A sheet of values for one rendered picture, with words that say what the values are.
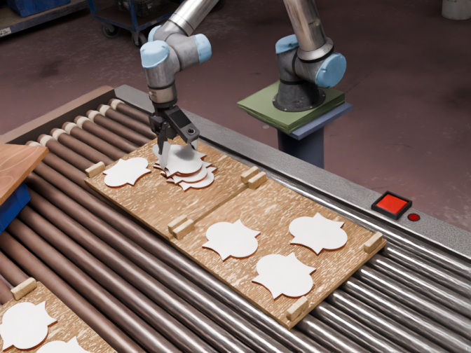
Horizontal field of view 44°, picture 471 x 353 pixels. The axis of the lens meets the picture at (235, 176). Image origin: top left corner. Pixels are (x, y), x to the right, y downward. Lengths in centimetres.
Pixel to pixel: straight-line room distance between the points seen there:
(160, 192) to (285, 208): 36
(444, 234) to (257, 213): 47
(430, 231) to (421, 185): 166
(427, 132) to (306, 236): 224
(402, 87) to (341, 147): 80
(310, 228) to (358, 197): 21
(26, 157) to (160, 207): 43
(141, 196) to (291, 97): 66
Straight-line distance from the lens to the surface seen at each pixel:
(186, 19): 171
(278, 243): 145
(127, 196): 169
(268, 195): 160
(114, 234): 160
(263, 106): 209
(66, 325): 139
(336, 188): 165
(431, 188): 317
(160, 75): 156
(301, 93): 202
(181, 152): 173
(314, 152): 214
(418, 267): 144
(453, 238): 152
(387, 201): 159
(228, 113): 386
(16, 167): 176
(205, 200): 161
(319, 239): 145
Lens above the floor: 193
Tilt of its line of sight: 36 degrees down
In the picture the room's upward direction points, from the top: 7 degrees counter-clockwise
